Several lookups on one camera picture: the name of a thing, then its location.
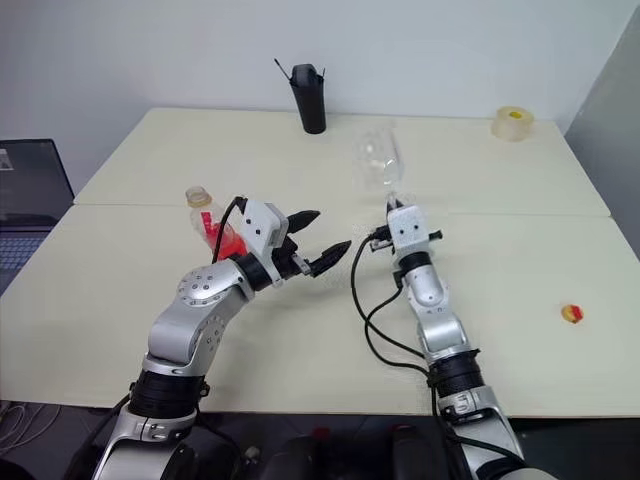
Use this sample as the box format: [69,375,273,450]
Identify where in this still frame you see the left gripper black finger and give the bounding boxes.
[309,239,354,278]
[285,209,322,235]

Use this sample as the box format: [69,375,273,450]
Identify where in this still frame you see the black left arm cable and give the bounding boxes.
[209,196,250,265]

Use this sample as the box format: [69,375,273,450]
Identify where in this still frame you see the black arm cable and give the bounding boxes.
[209,196,250,265]
[349,230,442,419]

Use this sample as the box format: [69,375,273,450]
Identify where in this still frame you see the grey laptop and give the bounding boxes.
[0,138,77,297]

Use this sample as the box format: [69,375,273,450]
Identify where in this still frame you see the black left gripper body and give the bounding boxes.
[272,234,314,288]

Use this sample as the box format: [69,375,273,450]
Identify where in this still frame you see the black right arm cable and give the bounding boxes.
[349,230,442,419]

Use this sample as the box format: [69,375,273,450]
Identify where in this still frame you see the tall black cup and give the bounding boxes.
[289,63,329,136]

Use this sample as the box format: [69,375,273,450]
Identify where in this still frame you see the clear tape roll yellow core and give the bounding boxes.
[491,105,536,144]

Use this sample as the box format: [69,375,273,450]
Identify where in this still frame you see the clear plastic bottle red label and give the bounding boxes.
[184,185,250,262]

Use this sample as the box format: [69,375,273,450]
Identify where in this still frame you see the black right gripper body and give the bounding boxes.
[369,225,445,254]

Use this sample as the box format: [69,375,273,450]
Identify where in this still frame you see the white floor cables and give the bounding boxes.
[0,399,62,452]

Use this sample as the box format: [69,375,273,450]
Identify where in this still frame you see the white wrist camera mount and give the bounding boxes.
[385,203,432,258]
[238,199,290,289]

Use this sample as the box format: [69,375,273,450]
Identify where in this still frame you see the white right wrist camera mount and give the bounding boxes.
[385,203,432,258]

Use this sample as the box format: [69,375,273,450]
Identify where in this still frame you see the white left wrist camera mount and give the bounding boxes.
[238,199,290,289]

